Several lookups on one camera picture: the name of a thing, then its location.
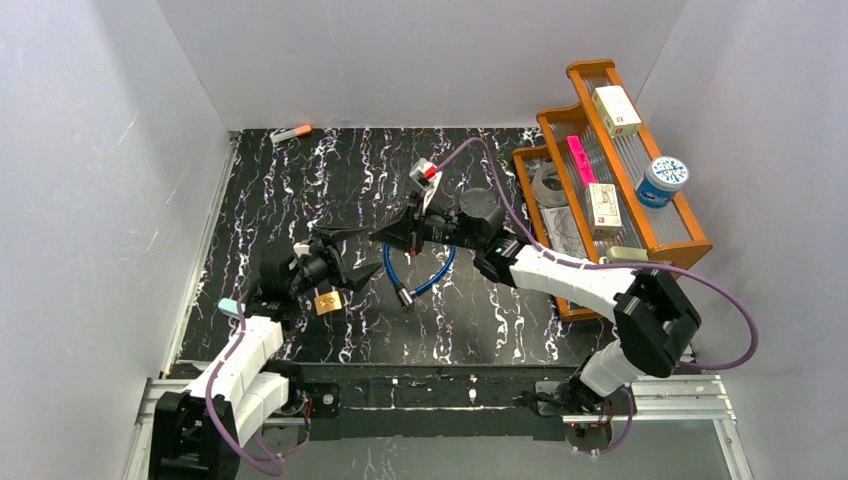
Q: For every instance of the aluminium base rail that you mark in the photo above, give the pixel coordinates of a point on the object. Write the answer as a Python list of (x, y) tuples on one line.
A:
[(330, 401)]

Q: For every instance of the light blue eraser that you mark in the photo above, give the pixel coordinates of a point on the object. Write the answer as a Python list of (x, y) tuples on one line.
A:
[(229, 307)]

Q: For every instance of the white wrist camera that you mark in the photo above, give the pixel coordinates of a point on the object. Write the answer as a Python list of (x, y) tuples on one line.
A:
[(302, 249), (426, 176)]

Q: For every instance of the beige stapler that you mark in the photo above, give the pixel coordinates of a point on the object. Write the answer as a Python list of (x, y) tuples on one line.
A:
[(622, 254)]

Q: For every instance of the white small box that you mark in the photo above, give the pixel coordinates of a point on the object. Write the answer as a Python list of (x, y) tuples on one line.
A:
[(604, 214)]

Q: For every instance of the white box upper shelf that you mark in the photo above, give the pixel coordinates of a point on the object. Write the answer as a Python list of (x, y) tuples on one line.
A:
[(616, 111)]

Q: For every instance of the pink highlighter pen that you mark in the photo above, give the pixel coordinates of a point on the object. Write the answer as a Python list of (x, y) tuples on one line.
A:
[(581, 160)]

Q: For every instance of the packaged protractor ruler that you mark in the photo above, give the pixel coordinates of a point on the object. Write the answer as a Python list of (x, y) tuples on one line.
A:
[(562, 231)]

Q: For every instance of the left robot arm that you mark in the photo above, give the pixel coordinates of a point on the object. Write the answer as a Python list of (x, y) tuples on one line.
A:
[(213, 425)]

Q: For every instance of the orange capped marker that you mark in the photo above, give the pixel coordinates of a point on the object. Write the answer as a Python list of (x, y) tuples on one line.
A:
[(291, 133)]

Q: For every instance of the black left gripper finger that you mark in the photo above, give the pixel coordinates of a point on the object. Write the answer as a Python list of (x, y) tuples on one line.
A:
[(333, 235), (357, 278)]

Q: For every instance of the blue white round jar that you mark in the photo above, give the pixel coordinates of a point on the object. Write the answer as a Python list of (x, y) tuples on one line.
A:
[(662, 180)]

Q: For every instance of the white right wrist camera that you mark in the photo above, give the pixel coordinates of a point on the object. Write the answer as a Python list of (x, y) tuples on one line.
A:
[(426, 176)]

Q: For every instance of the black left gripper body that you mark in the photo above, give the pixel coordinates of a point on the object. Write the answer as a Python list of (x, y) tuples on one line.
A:
[(332, 263)]

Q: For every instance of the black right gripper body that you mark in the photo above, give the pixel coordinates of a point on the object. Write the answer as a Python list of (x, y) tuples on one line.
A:
[(417, 229)]

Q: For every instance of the brass padlock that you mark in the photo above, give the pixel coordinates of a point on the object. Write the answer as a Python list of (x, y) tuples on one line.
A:
[(326, 303)]

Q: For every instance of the clear tape roll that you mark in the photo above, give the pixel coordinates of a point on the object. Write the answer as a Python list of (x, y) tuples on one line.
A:
[(547, 187)]

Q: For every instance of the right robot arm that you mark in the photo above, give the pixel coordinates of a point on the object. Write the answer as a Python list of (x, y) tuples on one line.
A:
[(655, 320)]

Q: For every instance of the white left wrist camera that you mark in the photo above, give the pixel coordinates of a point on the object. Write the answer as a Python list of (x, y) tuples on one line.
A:
[(302, 249)]

